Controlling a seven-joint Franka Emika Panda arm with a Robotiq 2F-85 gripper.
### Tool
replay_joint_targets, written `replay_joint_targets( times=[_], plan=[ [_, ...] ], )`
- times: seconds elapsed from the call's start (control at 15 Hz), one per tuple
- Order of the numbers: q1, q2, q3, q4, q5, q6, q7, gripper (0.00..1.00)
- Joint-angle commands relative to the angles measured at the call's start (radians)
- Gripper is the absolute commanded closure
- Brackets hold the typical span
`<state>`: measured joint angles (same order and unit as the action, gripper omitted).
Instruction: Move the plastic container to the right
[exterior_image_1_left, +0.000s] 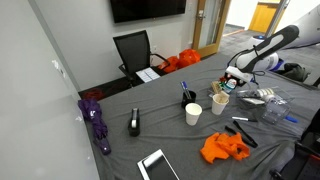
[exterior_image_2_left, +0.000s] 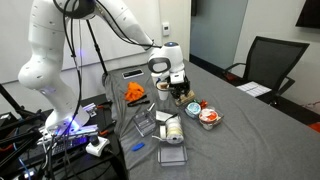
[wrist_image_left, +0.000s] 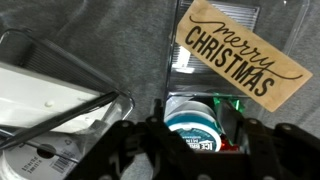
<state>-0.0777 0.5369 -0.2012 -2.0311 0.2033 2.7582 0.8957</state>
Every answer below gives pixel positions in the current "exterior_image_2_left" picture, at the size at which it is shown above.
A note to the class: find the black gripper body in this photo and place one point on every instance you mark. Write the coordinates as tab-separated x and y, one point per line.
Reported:
180	88

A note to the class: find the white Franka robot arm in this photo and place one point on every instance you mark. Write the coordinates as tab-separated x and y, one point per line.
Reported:
46	66

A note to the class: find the flat clear plastic container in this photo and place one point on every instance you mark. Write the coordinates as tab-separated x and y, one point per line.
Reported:
171	154

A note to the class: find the wooden Merry Christmas sign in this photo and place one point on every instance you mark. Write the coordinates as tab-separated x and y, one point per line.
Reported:
187	99

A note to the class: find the white paper cup stained inside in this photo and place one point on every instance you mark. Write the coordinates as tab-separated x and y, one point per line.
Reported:
163	93

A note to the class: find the red and green gift bow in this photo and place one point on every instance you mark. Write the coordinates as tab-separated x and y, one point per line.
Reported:
201	103

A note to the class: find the white card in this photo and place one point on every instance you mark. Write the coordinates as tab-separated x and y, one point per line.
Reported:
163	116

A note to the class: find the black and white marker pen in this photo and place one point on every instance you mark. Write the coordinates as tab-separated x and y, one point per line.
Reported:
151	107

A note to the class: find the black marker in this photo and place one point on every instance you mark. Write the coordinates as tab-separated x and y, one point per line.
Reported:
138	102

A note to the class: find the clear plastic box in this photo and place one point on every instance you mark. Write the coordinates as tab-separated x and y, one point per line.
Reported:
145	123

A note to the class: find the orange cloth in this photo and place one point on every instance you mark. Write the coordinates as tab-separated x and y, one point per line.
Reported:
134	90

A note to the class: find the small blue object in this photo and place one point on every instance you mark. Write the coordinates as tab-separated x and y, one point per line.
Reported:
138	146

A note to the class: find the white paper sheets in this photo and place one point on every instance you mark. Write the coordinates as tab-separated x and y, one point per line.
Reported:
253	89

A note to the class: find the grey tablecloth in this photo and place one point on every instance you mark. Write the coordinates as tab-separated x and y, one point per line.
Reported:
250	143

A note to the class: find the black tripod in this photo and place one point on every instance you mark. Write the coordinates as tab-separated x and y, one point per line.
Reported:
97	50

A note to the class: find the black office chair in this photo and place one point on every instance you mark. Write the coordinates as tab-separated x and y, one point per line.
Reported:
270	60

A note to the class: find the white emergency stop button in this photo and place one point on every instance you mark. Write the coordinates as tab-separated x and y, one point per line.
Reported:
96	145

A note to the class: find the orange plastic bags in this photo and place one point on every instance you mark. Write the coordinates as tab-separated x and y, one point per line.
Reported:
315	127

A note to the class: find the black stand frames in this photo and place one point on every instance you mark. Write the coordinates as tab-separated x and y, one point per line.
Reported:
16	133

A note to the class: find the tablet with white frame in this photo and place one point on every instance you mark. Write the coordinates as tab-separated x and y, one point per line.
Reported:
132	73

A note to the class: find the white wall thermostat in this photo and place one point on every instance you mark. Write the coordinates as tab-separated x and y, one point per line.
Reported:
166	29

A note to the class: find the black wall television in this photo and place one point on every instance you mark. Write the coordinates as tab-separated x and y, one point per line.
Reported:
310	13

